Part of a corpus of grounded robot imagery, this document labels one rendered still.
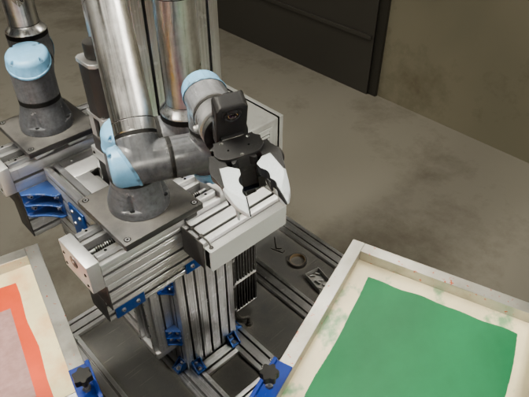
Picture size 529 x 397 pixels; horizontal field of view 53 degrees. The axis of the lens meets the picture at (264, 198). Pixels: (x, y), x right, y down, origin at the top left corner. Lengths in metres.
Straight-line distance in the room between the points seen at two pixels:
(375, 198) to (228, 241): 2.10
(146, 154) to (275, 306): 1.60
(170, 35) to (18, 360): 0.88
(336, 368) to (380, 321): 0.19
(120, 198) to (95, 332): 1.25
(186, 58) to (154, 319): 1.10
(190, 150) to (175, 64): 0.26
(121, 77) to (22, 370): 0.82
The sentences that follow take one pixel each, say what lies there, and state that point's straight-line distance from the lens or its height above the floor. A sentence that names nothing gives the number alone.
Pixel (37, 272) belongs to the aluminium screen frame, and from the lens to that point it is 1.64.
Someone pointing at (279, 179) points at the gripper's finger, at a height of 1.69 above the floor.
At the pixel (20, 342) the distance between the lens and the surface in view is 1.54.
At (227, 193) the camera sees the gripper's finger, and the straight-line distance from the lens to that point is 0.69.
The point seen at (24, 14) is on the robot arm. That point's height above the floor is 1.55.
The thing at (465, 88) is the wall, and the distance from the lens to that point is 3.99.
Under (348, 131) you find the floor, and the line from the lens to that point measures 3.94.
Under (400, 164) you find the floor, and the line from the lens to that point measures 3.68.
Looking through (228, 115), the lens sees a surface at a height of 1.74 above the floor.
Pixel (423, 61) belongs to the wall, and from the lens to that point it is 4.10.
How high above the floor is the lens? 2.11
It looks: 40 degrees down
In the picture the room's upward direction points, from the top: straight up
